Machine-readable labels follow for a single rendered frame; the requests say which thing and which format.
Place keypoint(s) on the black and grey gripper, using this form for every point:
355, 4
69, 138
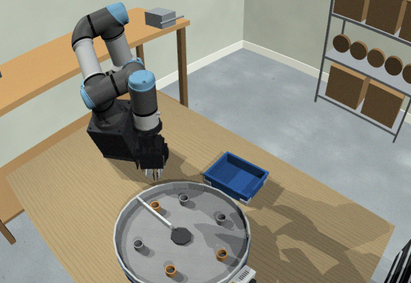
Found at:
150, 153

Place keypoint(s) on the bronze bushing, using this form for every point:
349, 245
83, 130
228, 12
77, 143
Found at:
170, 274
155, 203
221, 251

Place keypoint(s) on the grey metal sleeve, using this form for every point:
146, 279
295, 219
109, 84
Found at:
136, 242
221, 222
182, 197

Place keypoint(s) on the blue crate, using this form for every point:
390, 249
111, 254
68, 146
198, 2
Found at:
237, 177

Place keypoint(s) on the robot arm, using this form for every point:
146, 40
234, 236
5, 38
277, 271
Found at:
100, 90

